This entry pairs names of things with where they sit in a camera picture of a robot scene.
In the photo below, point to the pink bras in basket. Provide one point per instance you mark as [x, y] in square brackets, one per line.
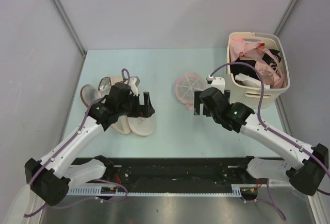
[239, 47]

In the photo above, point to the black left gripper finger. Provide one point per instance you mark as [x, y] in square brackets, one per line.
[137, 108]
[147, 108]

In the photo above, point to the white bra in basket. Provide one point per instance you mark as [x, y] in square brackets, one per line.
[247, 81]

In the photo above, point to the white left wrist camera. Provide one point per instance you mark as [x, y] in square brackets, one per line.
[133, 83]

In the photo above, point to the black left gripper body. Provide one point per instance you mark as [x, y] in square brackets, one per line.
[127, 108]

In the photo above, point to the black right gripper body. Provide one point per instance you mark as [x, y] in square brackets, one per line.
[215, 115]

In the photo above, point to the cream plastic laundry basket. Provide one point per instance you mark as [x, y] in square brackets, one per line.
[251, 96]

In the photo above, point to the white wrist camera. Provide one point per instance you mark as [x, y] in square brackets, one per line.
[216, 82]
[133, 83]

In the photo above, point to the white slotted cable duct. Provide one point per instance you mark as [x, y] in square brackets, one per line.
[164, 190]

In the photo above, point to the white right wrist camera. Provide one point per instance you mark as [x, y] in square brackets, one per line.
[216, 82]

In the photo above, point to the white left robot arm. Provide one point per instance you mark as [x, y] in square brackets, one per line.
[49, 177]

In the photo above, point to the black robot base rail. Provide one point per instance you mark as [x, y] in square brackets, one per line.
[174, 171]

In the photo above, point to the silver brown-rimmed bra cup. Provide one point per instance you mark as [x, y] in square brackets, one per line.
[89, 94]

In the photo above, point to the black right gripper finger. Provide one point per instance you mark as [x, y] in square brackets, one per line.
[226, 96]
[197, 103]

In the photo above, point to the black garment in basket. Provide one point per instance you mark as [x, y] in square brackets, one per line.
[261, 61]

